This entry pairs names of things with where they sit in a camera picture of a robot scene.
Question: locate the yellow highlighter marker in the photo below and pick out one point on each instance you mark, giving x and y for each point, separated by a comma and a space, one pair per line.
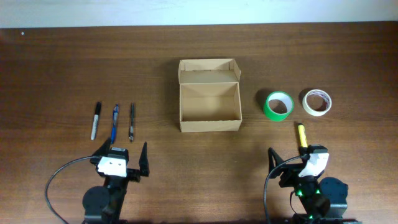
302, 135

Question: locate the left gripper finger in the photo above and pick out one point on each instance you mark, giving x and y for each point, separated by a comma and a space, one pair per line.
144, 162
104, 149

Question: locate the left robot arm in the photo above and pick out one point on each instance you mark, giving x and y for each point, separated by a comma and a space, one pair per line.
103, 203

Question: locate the beige masking tape roll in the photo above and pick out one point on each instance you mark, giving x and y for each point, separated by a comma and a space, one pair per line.
317, 102

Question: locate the black pen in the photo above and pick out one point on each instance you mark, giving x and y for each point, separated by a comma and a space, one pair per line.
131, 127

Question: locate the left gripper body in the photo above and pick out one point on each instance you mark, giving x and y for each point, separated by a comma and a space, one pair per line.
132, 173

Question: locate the black and grey marker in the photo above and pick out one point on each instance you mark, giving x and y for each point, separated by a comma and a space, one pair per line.
95, 121

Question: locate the brown cardboard box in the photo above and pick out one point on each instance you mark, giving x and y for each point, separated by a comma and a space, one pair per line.
209, 95

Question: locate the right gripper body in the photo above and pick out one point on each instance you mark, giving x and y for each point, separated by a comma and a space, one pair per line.
290, 170

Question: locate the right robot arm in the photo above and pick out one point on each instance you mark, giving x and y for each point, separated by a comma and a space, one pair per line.
324, 201

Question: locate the green tape roll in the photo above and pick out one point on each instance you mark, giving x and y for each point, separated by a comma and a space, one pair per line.
278, 105

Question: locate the blue ballpoint pen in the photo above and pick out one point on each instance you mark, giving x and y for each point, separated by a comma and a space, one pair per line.
115, 123

